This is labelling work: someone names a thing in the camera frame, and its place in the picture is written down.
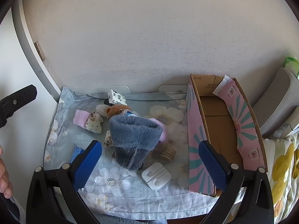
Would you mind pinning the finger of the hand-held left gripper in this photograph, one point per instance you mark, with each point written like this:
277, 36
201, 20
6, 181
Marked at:
18, 100

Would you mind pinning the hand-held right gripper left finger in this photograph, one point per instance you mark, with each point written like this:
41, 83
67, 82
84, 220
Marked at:
88, 165

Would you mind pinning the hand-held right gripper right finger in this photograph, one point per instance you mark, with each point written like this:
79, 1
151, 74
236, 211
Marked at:
213, 165

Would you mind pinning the blue dotted packet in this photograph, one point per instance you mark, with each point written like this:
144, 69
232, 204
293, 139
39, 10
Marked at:
76, 154

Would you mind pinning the cream spotted baby sock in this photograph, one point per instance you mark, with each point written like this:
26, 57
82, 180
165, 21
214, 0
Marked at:
108, 140

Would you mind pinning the pink-cuffed spotted baby sock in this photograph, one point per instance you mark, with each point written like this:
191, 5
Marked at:
90, 121

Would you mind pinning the pink printed cardboard box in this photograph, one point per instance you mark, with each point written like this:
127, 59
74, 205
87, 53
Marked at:
215, 112

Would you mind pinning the grey-blue fuzzy sock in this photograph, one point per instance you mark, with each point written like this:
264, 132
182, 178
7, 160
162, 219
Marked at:
133, 133

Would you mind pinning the pink fuzzy sock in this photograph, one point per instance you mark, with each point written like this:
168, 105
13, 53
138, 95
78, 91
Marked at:
164, 130

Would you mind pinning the clear plastic box blue label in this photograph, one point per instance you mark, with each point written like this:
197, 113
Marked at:
129, 114

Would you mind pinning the person's left hand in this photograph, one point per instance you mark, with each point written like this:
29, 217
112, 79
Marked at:
4, 177

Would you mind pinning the light blue floral tablecloth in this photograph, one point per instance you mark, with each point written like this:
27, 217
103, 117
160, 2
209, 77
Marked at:
116, 191

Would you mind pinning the small tan round jar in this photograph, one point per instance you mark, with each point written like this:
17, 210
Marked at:
167, 154

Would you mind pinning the white earphone case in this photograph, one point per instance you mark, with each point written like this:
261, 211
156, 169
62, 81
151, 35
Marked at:
155, 176

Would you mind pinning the brown plush toy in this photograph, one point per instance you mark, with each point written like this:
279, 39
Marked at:
114, 109

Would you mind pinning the yellow floral blanket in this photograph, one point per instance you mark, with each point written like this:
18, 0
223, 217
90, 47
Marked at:
282, 168

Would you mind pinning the small white patterned box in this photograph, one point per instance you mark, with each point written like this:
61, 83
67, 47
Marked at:
116, 97

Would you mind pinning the grey padded chair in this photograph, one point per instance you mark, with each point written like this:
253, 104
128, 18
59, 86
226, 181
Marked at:
275, 102

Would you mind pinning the green paper packet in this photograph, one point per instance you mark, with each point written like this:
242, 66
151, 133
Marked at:
292, 65

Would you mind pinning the grey white door frame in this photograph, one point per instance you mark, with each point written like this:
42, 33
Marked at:
35, 60

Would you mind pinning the brown wall fitting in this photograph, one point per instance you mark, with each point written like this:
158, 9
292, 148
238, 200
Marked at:
40, 50

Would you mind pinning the white desk bracket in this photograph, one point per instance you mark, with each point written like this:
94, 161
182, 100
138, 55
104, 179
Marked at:
172, 88

